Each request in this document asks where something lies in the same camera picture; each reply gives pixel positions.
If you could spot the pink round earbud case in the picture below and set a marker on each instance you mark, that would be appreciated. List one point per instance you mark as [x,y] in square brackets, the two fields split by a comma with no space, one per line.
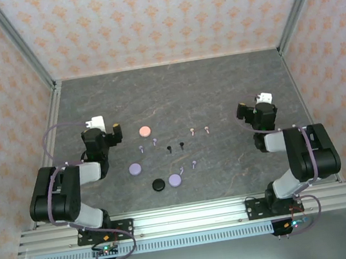
[144,131]

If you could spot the purple earbud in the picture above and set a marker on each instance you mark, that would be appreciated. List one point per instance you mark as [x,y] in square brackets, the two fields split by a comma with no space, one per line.
[154,141]
[193,163]
[181,169]
[141,148]

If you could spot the pink earbud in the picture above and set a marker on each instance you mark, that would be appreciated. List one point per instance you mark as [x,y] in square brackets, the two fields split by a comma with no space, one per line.
[206,128]
[192,130]

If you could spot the purple round earbud case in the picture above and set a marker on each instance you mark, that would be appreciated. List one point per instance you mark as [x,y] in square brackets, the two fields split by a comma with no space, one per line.
[135,169]
[174,180]

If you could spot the black earbud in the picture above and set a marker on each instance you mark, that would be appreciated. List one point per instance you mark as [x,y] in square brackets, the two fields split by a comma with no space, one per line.
[181,144]
[169,148]

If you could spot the black round earbud case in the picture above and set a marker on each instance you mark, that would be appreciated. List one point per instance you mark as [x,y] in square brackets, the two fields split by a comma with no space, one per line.
[158,184]

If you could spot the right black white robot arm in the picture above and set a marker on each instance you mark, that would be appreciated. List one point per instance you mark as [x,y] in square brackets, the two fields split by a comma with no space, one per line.
[320,153]

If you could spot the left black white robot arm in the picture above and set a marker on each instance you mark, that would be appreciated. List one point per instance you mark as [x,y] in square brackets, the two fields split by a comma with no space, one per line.
[70,184]

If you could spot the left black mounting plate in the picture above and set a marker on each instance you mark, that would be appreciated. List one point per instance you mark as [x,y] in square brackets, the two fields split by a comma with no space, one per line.
[126,227]

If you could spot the black mounting plate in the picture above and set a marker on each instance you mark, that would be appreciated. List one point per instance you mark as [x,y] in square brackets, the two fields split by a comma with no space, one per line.
[126,227]
[256,208]

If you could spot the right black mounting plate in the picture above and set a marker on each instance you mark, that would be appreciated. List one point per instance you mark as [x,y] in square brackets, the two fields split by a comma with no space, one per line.
[256,208]

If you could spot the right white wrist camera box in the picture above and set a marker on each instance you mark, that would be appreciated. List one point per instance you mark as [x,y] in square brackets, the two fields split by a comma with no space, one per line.
[265,96]

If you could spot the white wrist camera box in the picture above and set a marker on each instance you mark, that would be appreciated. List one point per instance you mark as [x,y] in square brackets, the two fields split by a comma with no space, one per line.
[265,96]
[97,121]

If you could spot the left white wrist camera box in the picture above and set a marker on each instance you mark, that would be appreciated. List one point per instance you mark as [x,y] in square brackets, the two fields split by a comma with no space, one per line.
[97,121]

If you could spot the aluminium table side rail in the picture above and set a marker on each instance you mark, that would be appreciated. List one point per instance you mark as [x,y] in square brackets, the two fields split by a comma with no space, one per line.
[296,85]
[51,121]

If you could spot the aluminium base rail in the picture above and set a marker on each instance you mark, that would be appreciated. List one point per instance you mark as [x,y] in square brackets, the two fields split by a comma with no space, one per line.
[189,218]

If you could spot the aluminium corner post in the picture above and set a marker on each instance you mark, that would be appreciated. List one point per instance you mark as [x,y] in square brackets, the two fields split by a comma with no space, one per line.
[20,41]
[299,0]

